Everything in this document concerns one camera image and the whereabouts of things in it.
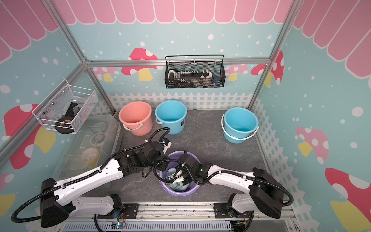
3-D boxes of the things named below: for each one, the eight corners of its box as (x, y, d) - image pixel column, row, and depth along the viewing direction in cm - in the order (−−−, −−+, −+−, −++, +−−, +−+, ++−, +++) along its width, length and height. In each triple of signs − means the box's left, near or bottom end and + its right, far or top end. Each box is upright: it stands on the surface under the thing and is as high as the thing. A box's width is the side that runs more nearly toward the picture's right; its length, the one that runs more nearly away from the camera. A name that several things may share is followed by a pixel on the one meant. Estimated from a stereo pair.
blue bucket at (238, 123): (220, 147, 101) (226, 132, 86) (217, 124, 114) (221, 108, 99) (252, 147, 101) (262, 132, 86) (245, 124, 114) (253, 108, 99)
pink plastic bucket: (123, 140, 104) (113, 124, 90) (131, 117, 118) (123, 101, 104) (153, 140, 104) (147, 124, 90) (157, 117, 118) (153, 101, 104)
